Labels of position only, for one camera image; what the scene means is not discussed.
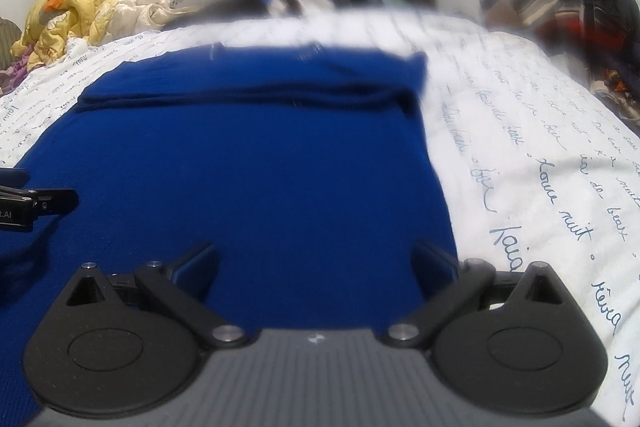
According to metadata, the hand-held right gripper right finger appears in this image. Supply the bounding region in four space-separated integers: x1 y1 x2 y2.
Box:
382 239 571 350

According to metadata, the blue fleece garment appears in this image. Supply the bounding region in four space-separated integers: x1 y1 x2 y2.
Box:
0 42 461 427

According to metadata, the pile of mixed clothes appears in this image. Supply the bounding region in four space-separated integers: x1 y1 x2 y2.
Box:
482 0 640 130

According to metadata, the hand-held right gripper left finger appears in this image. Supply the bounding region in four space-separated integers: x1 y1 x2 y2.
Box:
62 241 251 349

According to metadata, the white script-printed bedsheet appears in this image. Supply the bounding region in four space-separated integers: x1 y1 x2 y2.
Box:
0 9 640 427

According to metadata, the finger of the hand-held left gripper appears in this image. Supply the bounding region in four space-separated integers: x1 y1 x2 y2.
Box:
32 188 80 216

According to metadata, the yellow quilt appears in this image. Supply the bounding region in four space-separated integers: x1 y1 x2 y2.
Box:
10 0 201 70

